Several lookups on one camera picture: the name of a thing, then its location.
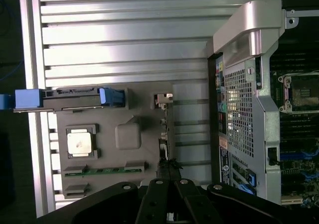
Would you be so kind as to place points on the green RAM stick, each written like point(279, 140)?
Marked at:
point(104, 171)

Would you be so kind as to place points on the grey parts rack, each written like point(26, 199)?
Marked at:
point(129, 139)

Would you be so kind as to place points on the green motherboard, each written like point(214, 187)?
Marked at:
point(291, 132)

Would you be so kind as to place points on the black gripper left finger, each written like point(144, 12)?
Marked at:
point(154, 204)

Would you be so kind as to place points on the blue expansion slot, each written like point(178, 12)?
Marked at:
point(291, 155)

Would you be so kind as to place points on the CPU socket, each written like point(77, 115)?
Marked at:
point(304, 92)

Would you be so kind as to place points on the hard disk with blue carrier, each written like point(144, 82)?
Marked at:
point(69, 99)

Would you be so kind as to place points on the black open PC case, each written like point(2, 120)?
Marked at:
point(246, 109)

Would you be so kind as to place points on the silver CPU chip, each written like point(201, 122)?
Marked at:
point(78, 144)

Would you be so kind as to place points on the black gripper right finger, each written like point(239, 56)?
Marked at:
point(189, 209)

